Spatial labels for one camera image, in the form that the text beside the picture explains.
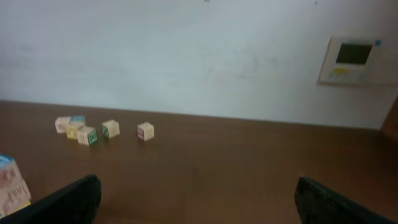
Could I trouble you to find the wood block red E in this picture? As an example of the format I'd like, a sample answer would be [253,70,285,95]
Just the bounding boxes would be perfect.
[76,126,98,146]

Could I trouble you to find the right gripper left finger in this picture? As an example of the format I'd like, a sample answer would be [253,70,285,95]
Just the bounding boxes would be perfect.
[1,174,101,224]

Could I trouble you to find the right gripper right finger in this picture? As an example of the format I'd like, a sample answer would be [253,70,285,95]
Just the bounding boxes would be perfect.
[295,176,394,224]

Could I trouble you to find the far red wood block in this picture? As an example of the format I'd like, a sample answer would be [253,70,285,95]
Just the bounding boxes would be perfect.
[137,122,155,141]

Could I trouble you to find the brown wooden furniture edge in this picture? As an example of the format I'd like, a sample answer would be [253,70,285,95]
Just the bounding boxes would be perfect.
[380,98,398,143]

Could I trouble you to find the green letter N block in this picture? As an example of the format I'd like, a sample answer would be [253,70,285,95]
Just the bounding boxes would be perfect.
[101,119,120,139]

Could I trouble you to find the blue top wood block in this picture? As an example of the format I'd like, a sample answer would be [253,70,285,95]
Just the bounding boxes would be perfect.
[69,115,86,126]

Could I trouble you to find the wood block blue side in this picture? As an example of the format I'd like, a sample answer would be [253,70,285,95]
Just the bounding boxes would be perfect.
[55,116,71,134]

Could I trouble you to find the yellow letter K block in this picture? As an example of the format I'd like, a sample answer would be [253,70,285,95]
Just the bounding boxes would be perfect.
[65,126,78,139]

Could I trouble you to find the wall thermostat control panel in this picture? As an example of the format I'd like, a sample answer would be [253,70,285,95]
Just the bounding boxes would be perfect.
[318,37,382,85]

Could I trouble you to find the red number wood block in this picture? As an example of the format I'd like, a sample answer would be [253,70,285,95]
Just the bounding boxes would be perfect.
[0,155,31,218]

